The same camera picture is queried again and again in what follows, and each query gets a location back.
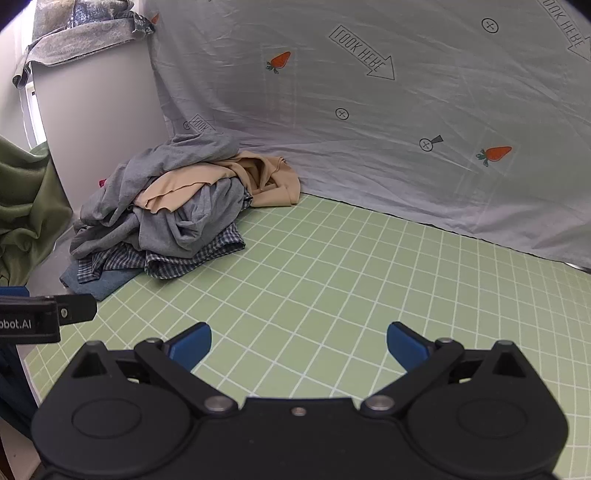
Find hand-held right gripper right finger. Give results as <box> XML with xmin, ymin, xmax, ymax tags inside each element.
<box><xmin>360</xmin><ymin>322</ymin><xmax>532</xmax><ymax>418</ymax></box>

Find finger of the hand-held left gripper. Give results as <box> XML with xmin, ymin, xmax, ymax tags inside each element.
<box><xmin>55</xmin><ymin>294</ymin><xmax>98</xmax><ymax>325</ymax></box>

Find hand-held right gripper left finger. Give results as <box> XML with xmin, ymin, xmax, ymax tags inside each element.
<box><xmin>67</xmin><ymin>322</ymin><xmax>240</xmax><ymax>418</ymax></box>

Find grey sweat shorts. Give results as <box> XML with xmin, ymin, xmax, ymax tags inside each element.
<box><xmin>69</xmin><ymin>133</ymin><xmax>241</xmax><ymax>259</ymax></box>

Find blue denim garment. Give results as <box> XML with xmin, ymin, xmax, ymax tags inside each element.
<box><xmin>60</xmin><ymin>263</ymin><xmax>139</xmax><ymax>301</ymax></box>

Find plaid shirt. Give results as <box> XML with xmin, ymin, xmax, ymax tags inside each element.
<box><xmin>76</xmin><ymin>222</ymin><xmax>245</xmax><ymax>284</ymax></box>

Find green grid mat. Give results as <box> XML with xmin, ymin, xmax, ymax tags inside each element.
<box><xmin>18</xmin><ymin>191</ymin><xmax>591</xmax><ymax>480</ymax></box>

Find olive green cloth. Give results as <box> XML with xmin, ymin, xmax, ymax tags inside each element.
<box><xmin>0</xmin><ymin>136</ymin><xmax>75</xmax><ymax>287</ymax></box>

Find grey garment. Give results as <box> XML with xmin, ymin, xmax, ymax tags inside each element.
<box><xmin>134</xmin><ymin>178</ymin><xmax>254</xmax><ymax>259</ymax></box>

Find white appliance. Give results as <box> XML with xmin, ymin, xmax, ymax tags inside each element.
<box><xmin>21</xmin><ymin>34</ymin><xmax>169</xmax><ymax>213</ymax></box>

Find grey printed sheet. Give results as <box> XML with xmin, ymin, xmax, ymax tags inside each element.
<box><xmin>143</xmin><ymin>0</ymin><xmax>591</xmax><ymax>275</ymax></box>

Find grey patterned cloth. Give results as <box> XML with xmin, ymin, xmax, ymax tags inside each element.
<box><xmin>11</xmin><ymin>0</ymin><xmax>158</xmax><ymax>88</ymax></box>

